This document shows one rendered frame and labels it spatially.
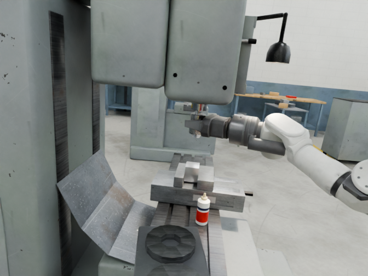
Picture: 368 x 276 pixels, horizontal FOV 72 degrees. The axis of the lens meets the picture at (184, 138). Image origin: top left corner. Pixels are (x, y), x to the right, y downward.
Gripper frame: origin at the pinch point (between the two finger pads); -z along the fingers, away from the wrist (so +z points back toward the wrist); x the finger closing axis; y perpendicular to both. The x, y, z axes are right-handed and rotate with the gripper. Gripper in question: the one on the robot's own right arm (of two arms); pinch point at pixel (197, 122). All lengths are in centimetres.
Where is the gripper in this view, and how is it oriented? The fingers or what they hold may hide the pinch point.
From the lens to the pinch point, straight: 79.1
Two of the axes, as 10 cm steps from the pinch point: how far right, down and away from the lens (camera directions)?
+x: -3.8, 2.2, -9.0
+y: -0.8, 9.6, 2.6
